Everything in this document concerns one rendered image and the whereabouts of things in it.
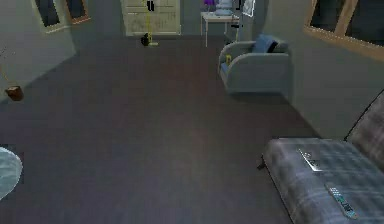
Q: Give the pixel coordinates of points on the grey armchair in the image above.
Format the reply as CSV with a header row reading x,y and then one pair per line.
x,y
260,70

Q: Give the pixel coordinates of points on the grey remote control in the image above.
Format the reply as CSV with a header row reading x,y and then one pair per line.
x,y
341,201

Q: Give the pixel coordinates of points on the white framed window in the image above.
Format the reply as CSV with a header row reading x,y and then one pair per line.
x,y
48,13

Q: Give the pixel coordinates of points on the wooden framed window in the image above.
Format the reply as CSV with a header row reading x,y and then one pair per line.
x,y
350,23

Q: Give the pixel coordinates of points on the black round pot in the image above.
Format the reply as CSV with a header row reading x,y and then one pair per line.
x,y
145,39

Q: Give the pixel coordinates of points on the blue cushion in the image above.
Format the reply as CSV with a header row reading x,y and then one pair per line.
x,y
263,43

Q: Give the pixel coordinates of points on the grey plaid sofa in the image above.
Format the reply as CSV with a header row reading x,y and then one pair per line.
x,y
333,186

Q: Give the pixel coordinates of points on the brown plant pot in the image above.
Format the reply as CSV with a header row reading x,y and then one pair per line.
x,y
14,93

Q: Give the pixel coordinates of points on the yellow small object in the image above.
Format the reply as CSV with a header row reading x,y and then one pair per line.
x,y
228,60

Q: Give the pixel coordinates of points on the cream panelled door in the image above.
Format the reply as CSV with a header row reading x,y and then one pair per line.
x,y
151,18

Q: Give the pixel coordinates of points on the white side table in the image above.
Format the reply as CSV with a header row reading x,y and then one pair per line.
x,y
216,18

